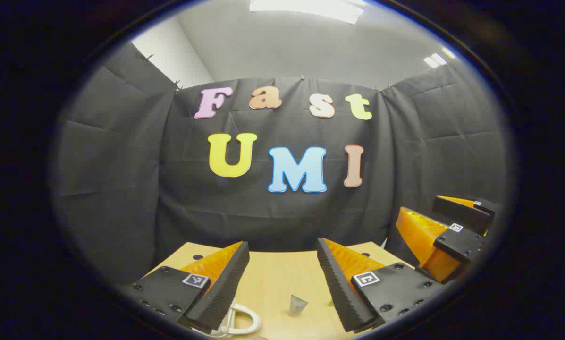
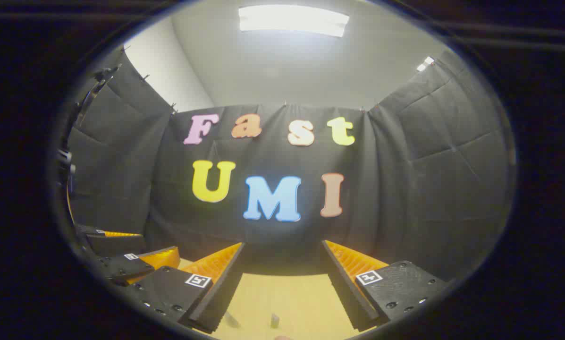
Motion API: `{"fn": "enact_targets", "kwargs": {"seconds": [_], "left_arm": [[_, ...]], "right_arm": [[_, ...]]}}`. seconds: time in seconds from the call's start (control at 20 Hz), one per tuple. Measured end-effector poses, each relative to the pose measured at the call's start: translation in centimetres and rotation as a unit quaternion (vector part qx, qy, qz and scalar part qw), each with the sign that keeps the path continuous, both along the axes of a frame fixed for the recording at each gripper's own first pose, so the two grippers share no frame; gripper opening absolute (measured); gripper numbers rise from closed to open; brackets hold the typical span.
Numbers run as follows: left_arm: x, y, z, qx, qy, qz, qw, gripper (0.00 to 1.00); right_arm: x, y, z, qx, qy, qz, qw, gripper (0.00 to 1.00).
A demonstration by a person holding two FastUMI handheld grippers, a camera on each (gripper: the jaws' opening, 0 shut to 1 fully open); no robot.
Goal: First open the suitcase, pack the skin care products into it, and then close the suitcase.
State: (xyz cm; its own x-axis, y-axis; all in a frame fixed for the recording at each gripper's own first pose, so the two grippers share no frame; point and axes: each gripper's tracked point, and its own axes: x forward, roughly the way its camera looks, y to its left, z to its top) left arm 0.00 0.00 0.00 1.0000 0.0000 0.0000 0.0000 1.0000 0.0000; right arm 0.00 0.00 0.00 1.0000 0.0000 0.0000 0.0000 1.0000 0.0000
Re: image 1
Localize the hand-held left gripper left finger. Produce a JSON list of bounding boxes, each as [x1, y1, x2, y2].
[[121, 241, 250, 332]]

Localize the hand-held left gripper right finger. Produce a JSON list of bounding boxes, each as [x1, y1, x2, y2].
[[316, 238, 447, 334]]

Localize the clear green-capped bottle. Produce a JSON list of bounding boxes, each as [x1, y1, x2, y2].
[[289, 294, 309, 317]]

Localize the white suitcase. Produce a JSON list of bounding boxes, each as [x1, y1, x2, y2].
[[211, 301, 262, 338]]

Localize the black backdrop cloth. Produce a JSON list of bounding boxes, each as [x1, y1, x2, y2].
[[51, 40, 509, 286]]

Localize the ceiling light panel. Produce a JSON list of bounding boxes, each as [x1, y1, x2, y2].
[[423, 47, 456, 69], [249, 0, 366, 25]]

